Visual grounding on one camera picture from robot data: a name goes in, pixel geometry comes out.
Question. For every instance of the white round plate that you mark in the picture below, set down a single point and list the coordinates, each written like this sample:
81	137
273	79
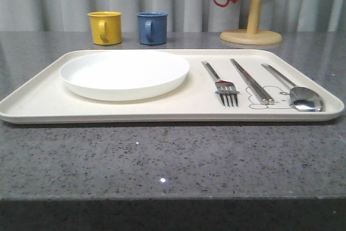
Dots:
124	75

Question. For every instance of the wooden mug tree stand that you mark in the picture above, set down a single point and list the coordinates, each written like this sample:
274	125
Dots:
252	35

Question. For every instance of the silver metal spoon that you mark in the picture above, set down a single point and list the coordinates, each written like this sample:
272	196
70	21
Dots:
302	98

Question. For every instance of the silver metal fork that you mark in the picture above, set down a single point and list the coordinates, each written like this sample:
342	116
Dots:
226	90

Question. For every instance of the blue enamel mug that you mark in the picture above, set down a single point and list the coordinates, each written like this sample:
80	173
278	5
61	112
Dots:
152	27

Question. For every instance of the cream rabbit print tray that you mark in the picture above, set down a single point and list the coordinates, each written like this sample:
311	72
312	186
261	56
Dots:
262	96

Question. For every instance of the yellow enamel mug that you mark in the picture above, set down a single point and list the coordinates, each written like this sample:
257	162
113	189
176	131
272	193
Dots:
106	27

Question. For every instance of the grey pleated curtain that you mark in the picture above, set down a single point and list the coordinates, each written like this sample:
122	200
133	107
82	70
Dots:
183	15

